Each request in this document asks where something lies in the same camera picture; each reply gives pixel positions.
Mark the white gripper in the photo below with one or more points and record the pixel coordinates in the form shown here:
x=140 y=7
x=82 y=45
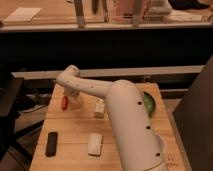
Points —
x=77 y=101

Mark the white sponge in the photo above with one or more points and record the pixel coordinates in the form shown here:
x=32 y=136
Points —
x=95 y=144

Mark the green bowl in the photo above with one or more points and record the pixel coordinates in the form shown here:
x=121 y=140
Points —
x=150 y=103

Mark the white paper cup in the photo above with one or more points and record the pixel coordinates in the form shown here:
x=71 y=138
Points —
x=162 y=144

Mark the white bottle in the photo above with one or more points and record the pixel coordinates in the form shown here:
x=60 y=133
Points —
x=100 y=108

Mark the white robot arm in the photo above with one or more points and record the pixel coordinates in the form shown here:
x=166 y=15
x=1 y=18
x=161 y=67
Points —
x=136 y=141

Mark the white paper sheet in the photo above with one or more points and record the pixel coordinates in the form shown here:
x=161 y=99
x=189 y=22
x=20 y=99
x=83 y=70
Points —
x=23 y=14

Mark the black rectangular device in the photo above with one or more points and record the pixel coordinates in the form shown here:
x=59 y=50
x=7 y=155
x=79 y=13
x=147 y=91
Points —
x=51 y=145

